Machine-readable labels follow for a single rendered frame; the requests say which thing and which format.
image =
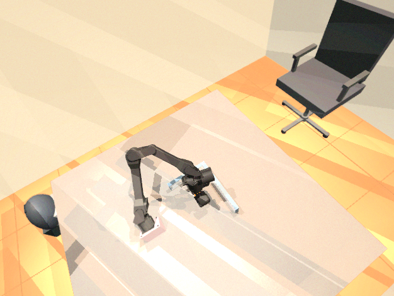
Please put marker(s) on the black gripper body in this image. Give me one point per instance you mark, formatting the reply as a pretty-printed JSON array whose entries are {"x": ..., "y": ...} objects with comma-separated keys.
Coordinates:
[{"x": 203, "y": 198}]

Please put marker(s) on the low clear corner walls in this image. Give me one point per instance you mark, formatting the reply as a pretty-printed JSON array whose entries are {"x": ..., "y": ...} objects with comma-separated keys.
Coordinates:
[{"x": 180, "y": 182}]

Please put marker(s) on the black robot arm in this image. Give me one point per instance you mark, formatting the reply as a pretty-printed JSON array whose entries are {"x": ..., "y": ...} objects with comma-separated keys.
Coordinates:
[{"x": 193, "y": 179}]

